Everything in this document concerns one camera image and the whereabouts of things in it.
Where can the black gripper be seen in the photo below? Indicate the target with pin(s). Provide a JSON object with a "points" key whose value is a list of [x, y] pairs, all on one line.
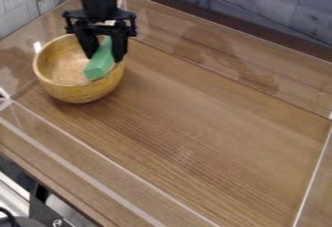
{"points": [[121, 20]]}

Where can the wooden bowl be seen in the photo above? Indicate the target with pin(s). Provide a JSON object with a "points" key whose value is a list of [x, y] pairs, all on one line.
{"points": [[58, 66]]}

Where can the green stick block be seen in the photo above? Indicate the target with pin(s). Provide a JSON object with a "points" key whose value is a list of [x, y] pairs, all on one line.
{"points": [[101, 62]]}

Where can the clear acrylic corner bracket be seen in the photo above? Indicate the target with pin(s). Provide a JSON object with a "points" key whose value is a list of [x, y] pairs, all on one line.
{"points": [[123, 4]]}

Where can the clear acrylic left bracket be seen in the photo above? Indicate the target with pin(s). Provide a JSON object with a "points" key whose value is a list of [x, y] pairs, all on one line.
{"points": [[5, 99]]}

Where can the black table leg frame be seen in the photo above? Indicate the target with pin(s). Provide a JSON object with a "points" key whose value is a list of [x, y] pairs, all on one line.
{"points": [[41, 212]]}

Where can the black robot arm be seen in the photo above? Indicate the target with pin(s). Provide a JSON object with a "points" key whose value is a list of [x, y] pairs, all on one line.
{"points": [[100, 8]]}

